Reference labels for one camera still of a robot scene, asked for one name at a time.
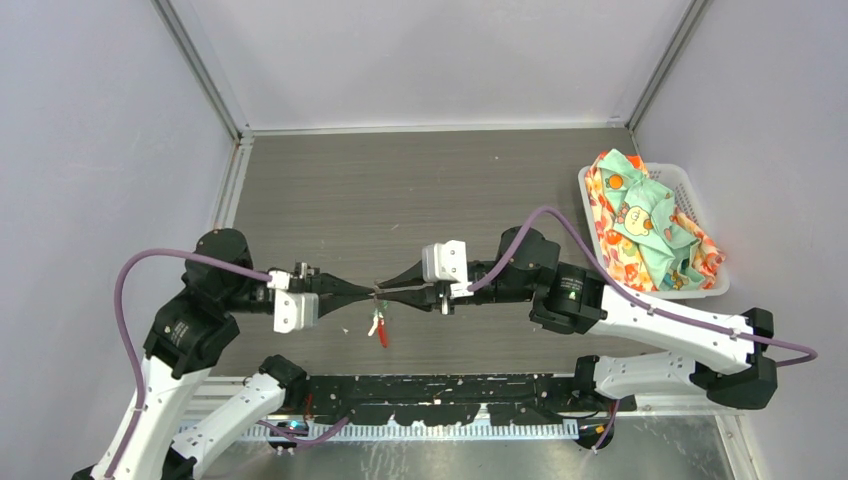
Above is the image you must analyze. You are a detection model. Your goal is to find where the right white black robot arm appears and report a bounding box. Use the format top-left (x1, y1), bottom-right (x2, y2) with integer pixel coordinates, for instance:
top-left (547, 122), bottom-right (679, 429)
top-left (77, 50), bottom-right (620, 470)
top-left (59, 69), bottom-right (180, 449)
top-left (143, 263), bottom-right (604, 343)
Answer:
top-left (377, 227), bottom-right (778, 411)

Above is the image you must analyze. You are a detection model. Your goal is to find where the colourful patterned cloth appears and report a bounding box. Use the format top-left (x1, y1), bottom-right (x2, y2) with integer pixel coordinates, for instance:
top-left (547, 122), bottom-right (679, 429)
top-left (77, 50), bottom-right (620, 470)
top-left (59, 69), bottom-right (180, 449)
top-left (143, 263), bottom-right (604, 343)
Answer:
top-left (579, 149), bottom-right (725, 294)

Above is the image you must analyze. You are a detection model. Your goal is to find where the white plastic basket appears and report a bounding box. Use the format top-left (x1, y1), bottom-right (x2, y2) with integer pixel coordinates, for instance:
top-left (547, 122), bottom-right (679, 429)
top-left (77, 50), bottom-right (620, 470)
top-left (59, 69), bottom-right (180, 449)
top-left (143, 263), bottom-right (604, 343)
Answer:
top-left (577, 162), bottom-right (731, 301)

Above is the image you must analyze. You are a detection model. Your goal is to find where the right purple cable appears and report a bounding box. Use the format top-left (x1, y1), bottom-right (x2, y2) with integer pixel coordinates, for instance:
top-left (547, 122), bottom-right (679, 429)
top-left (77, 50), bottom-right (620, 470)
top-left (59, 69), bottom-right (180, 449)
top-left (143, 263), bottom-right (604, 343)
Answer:
top-left (466, 204), bottom-right (819, 453)

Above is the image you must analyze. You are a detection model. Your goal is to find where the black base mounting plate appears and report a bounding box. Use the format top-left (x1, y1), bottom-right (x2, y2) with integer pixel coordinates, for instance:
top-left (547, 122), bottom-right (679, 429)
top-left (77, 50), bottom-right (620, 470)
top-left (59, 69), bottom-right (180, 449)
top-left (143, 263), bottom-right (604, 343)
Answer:
top-left (276, 373), bottom-right (614, 426)

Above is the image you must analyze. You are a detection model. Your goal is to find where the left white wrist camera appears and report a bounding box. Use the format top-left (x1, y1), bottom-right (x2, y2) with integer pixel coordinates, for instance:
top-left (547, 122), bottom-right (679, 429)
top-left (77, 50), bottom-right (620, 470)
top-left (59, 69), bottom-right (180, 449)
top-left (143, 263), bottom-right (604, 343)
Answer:
top-left (273, 290), bottom-right (319, 334)

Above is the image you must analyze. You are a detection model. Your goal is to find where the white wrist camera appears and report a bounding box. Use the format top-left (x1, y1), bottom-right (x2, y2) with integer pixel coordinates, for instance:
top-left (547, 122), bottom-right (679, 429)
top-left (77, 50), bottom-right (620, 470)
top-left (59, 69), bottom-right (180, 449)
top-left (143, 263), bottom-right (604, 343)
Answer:
top-left (273, 290), bottom-right (319, 334)
top-left (422, 240), bottom-right (468, 283)

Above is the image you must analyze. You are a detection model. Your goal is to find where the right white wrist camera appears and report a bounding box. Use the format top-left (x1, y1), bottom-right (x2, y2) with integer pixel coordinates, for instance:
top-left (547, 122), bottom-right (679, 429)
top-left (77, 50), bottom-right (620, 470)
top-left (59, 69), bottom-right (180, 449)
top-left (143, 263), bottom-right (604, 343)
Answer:
top-left (422, 240), bottom-right (468, 283)

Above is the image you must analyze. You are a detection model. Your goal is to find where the aluminium frame rail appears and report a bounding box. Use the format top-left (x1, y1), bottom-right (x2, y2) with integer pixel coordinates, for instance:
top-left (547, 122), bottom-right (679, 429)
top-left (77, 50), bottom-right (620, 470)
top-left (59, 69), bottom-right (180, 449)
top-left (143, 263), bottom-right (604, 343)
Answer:
top-left (140, 370), bottom-right (745, 442)

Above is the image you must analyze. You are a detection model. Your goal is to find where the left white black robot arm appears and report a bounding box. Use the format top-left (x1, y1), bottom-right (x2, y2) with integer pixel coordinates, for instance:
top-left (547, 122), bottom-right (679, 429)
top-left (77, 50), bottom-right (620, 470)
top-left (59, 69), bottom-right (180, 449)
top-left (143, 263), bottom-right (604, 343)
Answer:
top-left (78, 228), bottom-right (373, 479)

